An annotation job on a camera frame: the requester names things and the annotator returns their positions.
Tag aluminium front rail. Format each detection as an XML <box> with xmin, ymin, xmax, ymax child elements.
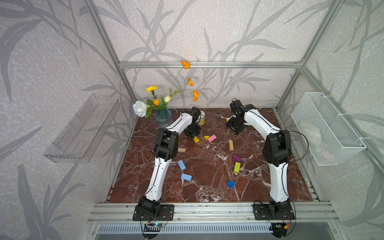
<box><xmin>88</xmin><ymin>202</ymin><xmax>339</xmax><ymax>224</ymax></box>

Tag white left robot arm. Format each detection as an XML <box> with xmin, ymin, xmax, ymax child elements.
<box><xmin>138</xmin><ymin>107</ymin><xmax>201</xmax><ymax>218</ymax></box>

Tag blue glass vase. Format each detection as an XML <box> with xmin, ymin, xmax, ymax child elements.
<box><xmin>155</xmin><ymin>108</ymin><xmax>172</xmax><ymax>123</ymax></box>

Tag light blue block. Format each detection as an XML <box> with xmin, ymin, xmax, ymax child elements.
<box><xmin>181</xmin><ymin>174</ymin><xmax>192</xmax><ymax>182</ymax></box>
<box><xmin>178</xmin><ymin>160</ymin><xmax>186</xmax><ymax>171</ymax></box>

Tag purple block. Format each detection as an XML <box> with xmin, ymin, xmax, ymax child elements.
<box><xmin>232</xmin><ymin>154</ymin><xmax>243</xmax><ymax>163</ymax></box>

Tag light blue block upper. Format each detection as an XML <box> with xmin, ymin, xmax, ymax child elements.
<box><xmin>178</xmin><ymin>160</ymin><xmax>186</xmax><ymax>171</ymax></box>

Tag white wire basket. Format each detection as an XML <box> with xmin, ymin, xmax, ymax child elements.
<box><xmin>291</xmin><ymin>92</ymin><xmax>366</xmax><ymax>166</ymax></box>

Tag clear acrylic wall shelf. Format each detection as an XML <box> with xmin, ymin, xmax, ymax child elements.
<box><xmin>44</xmin><ymin>94</ymin><xmax>121</xmax><ymax>164</ymax></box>

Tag white items in basket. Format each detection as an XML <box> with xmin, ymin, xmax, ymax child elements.
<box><xmin>300</xmin><ymin>120</ymin><xmax>335</xmax><ymax>160</ymax></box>

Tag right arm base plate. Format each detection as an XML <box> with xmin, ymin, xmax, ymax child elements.
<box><xmin>253</xmin><ymin>200</ymin><xmax>296</xmax><ymax>221</ymax></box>

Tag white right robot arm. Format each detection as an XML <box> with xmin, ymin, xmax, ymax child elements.
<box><xmin>227</xmin><ymin>99</ymin><xmax>292</xmax><ymax>219</ymax></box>

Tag lime green block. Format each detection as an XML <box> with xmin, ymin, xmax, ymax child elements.
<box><xmin>234</xmin><ymin>162</ymin><xmax>241</xmax><ymax>174</ymax></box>

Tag pink rectangular block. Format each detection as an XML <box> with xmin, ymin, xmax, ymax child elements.
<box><xmin>208</xmin><ymin>135</ymin><xmax>217</xmax><ymax>143</ymax></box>

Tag light blue block lower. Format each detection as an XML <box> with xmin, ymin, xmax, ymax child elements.
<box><xmin>181</xmin><ymin>174</ymin><xmax>192</xmax><ymax>182</ymax></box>

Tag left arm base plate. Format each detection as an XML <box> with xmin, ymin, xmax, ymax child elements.
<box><xmin>133</xmin><ymin>204</ymin><xmax>175</xmax><ymax>222</ymax></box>

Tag artificial flower bouquet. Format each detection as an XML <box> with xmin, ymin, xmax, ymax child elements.
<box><xmin>132</xmin><ymin>59</ymin><xmax>200</xmax><ymax>118</ymax></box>

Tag sunflower seed tin can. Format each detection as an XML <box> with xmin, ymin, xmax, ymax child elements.
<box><xmin>198</xmin><ymin>111</ymin><xmax>206</xmax><ymax>126</ymax></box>

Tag dark blue cube block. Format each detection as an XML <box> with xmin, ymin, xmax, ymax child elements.
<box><xmin>227</xmin><ymin>180</ymin><xmax>235</xmax><ymax>189</ymax></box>

